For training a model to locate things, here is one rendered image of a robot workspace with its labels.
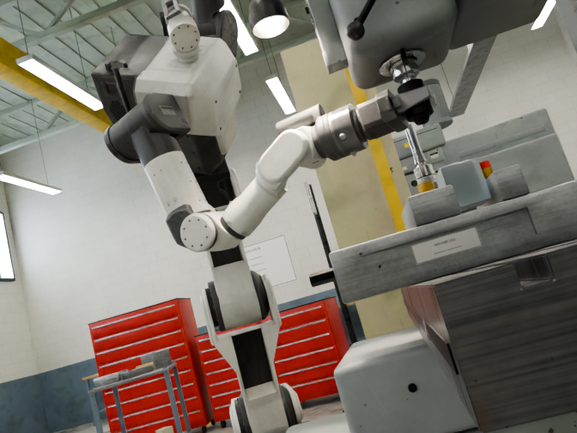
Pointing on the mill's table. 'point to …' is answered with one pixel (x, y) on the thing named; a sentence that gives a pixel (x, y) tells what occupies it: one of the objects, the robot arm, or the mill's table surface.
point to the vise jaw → (430, 207)
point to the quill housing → (394, 34)
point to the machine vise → (461, 238)
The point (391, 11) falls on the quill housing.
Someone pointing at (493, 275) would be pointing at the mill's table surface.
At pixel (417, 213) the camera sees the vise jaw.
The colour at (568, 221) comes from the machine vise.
